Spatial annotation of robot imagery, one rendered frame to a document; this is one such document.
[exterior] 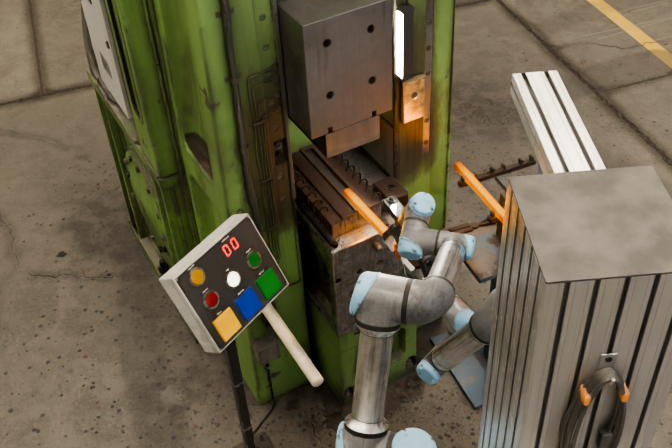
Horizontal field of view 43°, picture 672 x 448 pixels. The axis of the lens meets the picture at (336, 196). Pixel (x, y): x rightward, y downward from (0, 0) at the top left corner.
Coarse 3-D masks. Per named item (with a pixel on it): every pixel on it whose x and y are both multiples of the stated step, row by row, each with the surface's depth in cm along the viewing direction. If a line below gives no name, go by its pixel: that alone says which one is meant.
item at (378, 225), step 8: (344, 192) 300; (352, 192) 299; (352, 200) 296; (360, 200) 296; (360, 208) 293; (368, 208) 292; (368, 216) 289; (376, 216) 289; (376, 224) 286; (384, 224) 286; (400, 256) 276; (416, 264) 270
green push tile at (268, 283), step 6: (270, 270) 268; (264, 276) 266; (270, 276) 268; (276, 276) 269; (258, 282) 264; (264, 282) 266; (270, 282) 268; (276, 282) 269; (264, 288) 266; (270, 288) 267; (276, 288) 269; (264, 294) 266; (270, 294) 267
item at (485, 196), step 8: (456, 168) 311; (464, 168) 309; (464, 176) 307; (472, 176) 305; (472, 184) 302; (480, 184) 302; (480, 192) 299; (488, 192) 298; (488, 200) 295; (496, 208) 292; (496, 216) 292
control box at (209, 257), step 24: (240, 216) 265; (216, 240) 256; (240, 240) 262; (192, 264) 249; (216, 264) 255; (240, 264) 261; (264, 264) 267; (168, 288) 249; (192, 288) 248; (216, 288) 254; (240, 288) 260; (192, 312) 249; (216, 312) 254; (240, 312) 260; (216, 336) 253
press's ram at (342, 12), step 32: (288, 0) 250; (320, 0) 249; (352, 0) 249; (384, 0) 248; (288, 32) 249; (320, 32) 243; (352, 32) 249; (384, 32) 255; (288, 64) 259; (320, 64) 249; (352, 64) 256; (384, 64) 262; (288, 96) 269; (320, 96) 256; (352, 96) 263; (384, 96) 270; (320, 128) 264
